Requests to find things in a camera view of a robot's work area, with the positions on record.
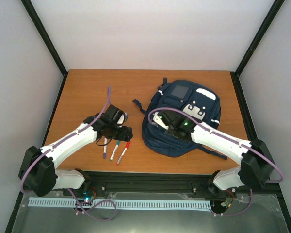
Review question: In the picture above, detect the navy blue backpack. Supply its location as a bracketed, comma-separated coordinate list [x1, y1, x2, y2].
[133, 78, 227, 160]

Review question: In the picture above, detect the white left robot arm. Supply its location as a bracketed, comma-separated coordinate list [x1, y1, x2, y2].
[18, 105, 133, 197]

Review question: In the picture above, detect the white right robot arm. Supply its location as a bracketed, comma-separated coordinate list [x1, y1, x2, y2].
[153, 109, 275, 191]

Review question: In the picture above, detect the teal cap white marker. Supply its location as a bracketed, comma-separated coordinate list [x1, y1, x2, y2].
[109, 140, 120, 161]

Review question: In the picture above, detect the red cap white marker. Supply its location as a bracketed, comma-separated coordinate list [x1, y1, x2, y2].
[116, 141, 131, 165]

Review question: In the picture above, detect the purple cap white marker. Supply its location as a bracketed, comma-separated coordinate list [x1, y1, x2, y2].
[103, 138, 108, 159]

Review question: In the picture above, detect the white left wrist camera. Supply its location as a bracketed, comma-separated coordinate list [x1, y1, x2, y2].
[117, 112, 128, 126]

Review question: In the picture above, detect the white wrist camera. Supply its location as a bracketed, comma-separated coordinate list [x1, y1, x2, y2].
[153, 112, 169, 130]
[117, 112, 128, 126]

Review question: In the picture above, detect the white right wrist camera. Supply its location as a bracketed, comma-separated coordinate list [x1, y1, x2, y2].
[153, 112, 169, 130]

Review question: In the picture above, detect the black aluminium frame rail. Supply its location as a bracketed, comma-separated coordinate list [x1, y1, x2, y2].
[21, 169, 282, 202]

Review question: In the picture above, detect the light blue cable duct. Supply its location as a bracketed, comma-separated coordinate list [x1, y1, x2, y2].
[28, 197, 211, 212]

